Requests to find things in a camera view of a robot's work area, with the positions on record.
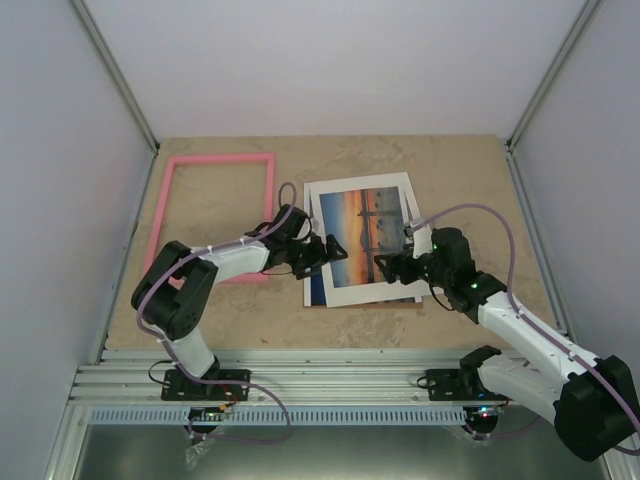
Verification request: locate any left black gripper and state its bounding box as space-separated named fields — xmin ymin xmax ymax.
xmin=284 ymin=235 xmax=347 ymax=280

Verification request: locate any sunset photo with white mat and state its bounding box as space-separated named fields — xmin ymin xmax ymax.
xmin=308 ymin=187 xmax=424 ymax=306

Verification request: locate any pink wooden picture frame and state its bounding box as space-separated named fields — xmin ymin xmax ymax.
xmin=143 ymin=152 xmax=276 ymax=270

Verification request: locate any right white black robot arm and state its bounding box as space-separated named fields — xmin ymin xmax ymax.
xmin=374 ymin=228 xmax=639 ymax=461

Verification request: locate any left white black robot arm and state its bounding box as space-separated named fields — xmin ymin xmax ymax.
xmin=131 ymin=204 xmax=348 ymax=403

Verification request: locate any white passe-partout mat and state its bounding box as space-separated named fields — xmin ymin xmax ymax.
xmin=303 ymin=172 xmax=425 ymax=309

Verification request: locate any clear plastic bag scrap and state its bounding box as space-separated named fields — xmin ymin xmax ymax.
xmin=185 ymin=437 xmax=217 ymax=471

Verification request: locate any brown frame backing board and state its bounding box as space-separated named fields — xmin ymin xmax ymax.
xmin=303 ymin=297 xmax=424 ymax=310

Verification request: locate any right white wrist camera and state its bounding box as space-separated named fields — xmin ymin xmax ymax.
xmin=404 ymin=217 xmax=433 ymax=259

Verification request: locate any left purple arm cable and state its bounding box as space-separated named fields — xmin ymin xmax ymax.
xmin=137 ymin=182 xmax=314 ymax=444

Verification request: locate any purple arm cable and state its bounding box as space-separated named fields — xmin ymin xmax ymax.
xmin=137 ymin=182 xmax=314 ymax=444
xmin=419 ymin=203 xmax=640 ymax=456

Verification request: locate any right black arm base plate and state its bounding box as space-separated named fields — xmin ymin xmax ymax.
xmin=416 ymin=368 xmax=486 ymax=401

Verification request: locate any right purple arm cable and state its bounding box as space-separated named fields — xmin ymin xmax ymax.
xmin=419 ymin=203 xmax=640 ymax=456

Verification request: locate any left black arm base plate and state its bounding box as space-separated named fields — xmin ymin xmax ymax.
xmin=160 ymin=368 xmax=251 ymax=403

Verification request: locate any grey slotted cable duct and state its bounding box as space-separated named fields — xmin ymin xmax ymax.
xmin=89 ymin=406 xmax=467 ymax=426

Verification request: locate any right aluminium corner post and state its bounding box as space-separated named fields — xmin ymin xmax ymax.
xmin=505 ymin=0 xmax=604 ymax=153

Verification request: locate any aluminium corner post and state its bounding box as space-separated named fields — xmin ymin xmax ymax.
xmin=505 ymin=0 xmax=604 ymax=153
xmin=68 ymin=0 xmax=160 ymax=154

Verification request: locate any aluminium mounting rail base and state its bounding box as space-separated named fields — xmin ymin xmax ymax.
xmin=69 ymin=349 xmax=469 ymax=406

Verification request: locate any left aluminium corner post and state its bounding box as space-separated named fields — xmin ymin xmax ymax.
xmin=68 ymin=0 xmax=160 ymax=154

